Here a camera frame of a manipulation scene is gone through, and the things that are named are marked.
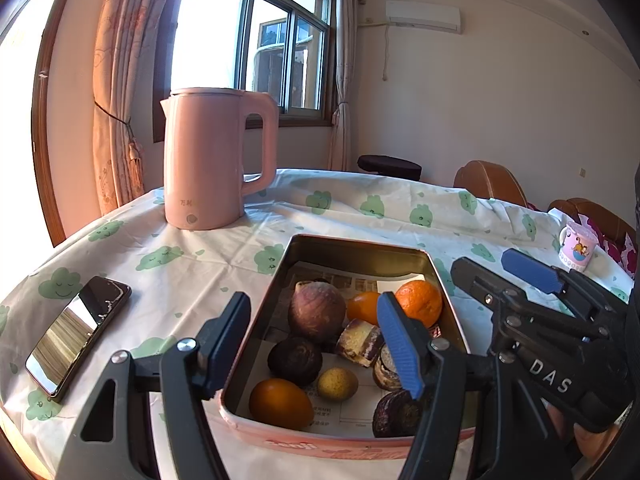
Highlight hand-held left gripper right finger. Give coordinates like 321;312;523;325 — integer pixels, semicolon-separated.
376;291;571;480

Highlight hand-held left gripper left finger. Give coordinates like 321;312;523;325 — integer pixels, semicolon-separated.
55;291;252;480

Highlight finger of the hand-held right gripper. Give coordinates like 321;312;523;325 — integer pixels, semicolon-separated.
501;248;629;322
450;257;610;343

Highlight large orange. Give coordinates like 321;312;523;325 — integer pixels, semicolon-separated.
394;280;444;328

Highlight small orange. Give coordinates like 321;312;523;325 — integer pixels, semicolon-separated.
346;291;383;326

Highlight purple wrinkled passion fruit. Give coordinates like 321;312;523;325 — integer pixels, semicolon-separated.
372;389;426;438

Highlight dark round passion fruit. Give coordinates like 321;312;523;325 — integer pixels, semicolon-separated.
267;336;323;387

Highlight tan longan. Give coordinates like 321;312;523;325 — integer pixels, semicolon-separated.
317;367;359;402

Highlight medium orange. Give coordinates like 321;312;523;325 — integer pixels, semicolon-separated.
248;378;314;431

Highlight brown purple round fruit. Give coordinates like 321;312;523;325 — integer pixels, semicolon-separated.
288;281;347;344

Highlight pink tin box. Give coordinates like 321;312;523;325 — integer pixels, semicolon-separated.
218;233;473;461

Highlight person's right hand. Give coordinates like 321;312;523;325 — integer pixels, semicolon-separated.
547;402;621;461

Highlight pink cartoon cup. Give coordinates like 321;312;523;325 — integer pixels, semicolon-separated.
558;223;599;272

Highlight floral red white cushion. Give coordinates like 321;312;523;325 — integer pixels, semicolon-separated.
577;215;636;275

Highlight brown leather sofa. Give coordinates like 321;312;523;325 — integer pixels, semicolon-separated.
547;198;637;261

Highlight brown leather armchair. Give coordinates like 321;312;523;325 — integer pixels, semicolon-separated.
453;160;528;208

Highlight white green printed tablecloth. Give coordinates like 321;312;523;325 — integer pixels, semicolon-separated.
0;168;636;480

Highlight dark round stool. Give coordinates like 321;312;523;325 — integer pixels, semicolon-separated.
357;155;422;182

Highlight black smartphone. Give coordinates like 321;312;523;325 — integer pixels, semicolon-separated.
25;276;132;403

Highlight pink electric kettle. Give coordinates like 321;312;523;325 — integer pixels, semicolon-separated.
160;87;280;231

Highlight beige patterned curtain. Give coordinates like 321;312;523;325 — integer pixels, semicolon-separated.
327;0;358;172

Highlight white air conditioner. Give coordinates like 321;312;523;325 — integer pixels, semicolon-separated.
385;1;461;34

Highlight pink patterned curtain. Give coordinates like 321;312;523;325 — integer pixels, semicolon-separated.
92;0;173;216

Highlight sliding glass window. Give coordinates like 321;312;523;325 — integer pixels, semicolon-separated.
152;0;336;143

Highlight air conditioner hose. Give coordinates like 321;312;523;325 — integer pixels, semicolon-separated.
360;19;392;81

